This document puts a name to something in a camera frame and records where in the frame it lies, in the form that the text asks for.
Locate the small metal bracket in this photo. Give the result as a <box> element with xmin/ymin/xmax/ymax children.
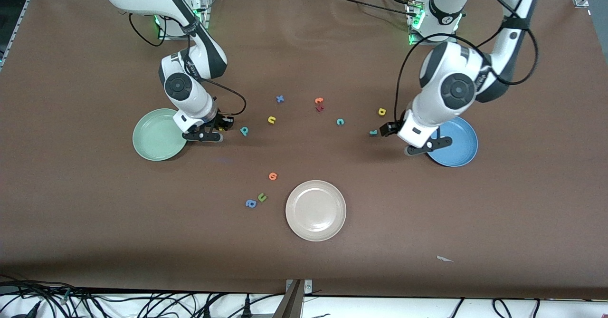
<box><xmin>285</xmin><ymin>279</ymin><xmax>313</xmax><ymax>295</ymax></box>

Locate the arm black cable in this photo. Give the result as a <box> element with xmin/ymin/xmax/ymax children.
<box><xmin>393</xmin><ymin>0</ymin><xmax>539</xmax><ymax>124</ymax></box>
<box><xmin>128</xmin><ymin>11</ymin><xmax>247</xmax><ymax>116</ymax></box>

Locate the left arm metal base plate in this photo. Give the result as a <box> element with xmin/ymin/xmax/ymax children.
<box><xmin>408</xmin><ymin>0</ymin><xmax>459</xmax><ymax>47</ymax></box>

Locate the beige plate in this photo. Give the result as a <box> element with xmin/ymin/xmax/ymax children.
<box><xmin>285</xmin><ymin>180</ymin><xmax>347</xmax><ymax>241</ymax></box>

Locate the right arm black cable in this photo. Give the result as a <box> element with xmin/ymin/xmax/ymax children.
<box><xmin>128</xmin><ymin>11</ymin><xmax>247</xmax><ymax>116</ymax></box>

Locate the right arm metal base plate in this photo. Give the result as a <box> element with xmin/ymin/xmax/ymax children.
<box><xmin>158</xmin><ymin>0</ymin><xmax>210</xmax><ymax>40</ymax></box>

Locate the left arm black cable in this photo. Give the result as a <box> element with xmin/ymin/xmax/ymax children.
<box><xmin>393</xmin><ymin>0</ymin><xmax>539</xmax><ymax>124</ymax></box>

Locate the blue plate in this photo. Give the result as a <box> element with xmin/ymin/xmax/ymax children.
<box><xmin>425</xmin><ymin>116</ymin><xmax>478</xmax><ymax>167</ymax></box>

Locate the aluminium table leg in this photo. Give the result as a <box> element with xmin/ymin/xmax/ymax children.
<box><xmin>273</xmin><ymin>280</ymin><xmax>304</xmax><ymax>318</ymax></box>

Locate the light green plate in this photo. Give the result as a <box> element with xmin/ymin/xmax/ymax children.
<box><xmin>133</xmin><ymin>108</ymin><xmax>190</xmax><ymax>161</ymax></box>

